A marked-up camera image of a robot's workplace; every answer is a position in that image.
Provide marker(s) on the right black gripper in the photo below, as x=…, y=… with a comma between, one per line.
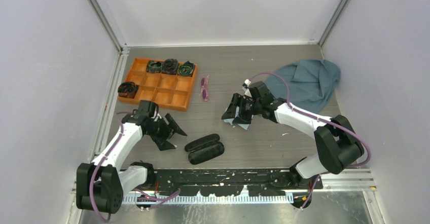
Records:
x=242, y=118

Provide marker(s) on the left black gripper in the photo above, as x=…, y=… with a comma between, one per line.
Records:
x=162, y=142

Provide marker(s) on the light blue cleaning cloth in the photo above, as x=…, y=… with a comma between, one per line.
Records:
x=243, y=126

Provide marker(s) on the black glasses case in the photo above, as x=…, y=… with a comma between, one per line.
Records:
x=204, y=149

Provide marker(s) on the purple sunglasses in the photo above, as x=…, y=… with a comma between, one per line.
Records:
x=204, y=89

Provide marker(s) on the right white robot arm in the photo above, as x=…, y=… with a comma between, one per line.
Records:
x=336, y=143

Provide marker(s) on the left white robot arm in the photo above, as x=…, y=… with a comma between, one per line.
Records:
x=101, y=184

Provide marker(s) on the orange compartment tray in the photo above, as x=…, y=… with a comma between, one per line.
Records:
x=168, y=91

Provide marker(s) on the black orange rolled tie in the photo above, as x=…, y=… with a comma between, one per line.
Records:
x=128, y=90

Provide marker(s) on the green yellow rolled tie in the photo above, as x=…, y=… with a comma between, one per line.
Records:
x=186, y=69

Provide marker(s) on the dark brown rolled tie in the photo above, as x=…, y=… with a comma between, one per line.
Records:
x=170, y=66

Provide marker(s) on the dark green rolled tie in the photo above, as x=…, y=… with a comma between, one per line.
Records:
x=154, y=66

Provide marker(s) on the dark teal cloth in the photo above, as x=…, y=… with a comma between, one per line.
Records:
x=311, y=82

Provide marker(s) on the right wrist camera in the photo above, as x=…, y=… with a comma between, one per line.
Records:
x=245, y=87

